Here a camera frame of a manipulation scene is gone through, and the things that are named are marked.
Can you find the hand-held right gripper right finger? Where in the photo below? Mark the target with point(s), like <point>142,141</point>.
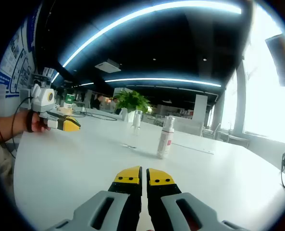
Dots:
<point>156,190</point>

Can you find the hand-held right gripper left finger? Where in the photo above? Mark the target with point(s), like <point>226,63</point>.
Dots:
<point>130,190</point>

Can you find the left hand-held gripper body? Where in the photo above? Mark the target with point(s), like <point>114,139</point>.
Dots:
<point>43,97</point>

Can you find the clear pump bottle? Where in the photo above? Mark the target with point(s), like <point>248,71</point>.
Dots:
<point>137,130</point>

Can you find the slim clear bottle cover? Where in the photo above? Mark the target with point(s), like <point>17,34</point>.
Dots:
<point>138,115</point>

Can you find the wide clear bottle cover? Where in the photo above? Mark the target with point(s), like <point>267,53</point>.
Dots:
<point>170,122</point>

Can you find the person's left hand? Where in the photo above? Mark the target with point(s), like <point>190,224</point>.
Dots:
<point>37,124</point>

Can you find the light wooden block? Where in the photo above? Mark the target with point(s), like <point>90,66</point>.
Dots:
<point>65,110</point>

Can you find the white mesh office chair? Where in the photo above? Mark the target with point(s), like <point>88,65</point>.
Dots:
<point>25,95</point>

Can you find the green white box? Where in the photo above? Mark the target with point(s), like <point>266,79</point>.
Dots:
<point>69,101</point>

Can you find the white shelf rack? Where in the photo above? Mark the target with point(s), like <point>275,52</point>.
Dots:
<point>43,77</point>

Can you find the short ceiling light strip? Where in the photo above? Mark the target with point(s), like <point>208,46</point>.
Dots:
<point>55,77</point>

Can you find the clear acrylic strip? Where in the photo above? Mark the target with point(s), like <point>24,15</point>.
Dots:
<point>195,148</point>

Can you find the green potted plant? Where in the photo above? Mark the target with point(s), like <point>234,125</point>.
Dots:
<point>132,99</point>

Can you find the ceiling air conditioner vent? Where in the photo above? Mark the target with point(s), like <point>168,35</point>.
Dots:
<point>107,66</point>

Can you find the white square column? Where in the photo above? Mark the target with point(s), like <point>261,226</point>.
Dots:
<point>201,108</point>

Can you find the small grey side table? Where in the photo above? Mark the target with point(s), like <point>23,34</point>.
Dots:
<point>236,139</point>

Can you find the straight ceiling light strip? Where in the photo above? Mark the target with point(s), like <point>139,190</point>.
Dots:
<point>161,80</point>

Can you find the long curved ceiling light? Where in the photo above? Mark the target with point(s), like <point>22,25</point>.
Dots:
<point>204,7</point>

